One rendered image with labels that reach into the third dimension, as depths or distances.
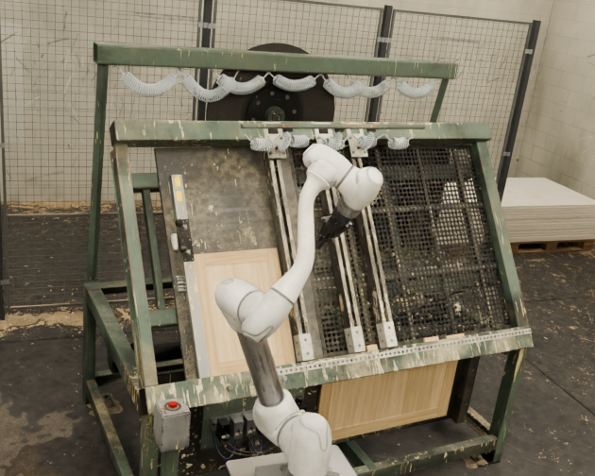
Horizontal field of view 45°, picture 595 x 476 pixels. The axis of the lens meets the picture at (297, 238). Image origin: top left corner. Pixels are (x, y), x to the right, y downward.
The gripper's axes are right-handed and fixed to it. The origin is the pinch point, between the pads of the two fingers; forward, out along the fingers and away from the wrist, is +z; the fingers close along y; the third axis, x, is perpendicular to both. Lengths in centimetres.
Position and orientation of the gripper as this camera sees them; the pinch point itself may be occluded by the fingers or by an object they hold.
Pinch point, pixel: (321, 240)
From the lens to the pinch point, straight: 278.9
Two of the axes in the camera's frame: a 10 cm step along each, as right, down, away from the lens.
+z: -4.2, 5.6, 7.2
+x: 0.8, 8.1, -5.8
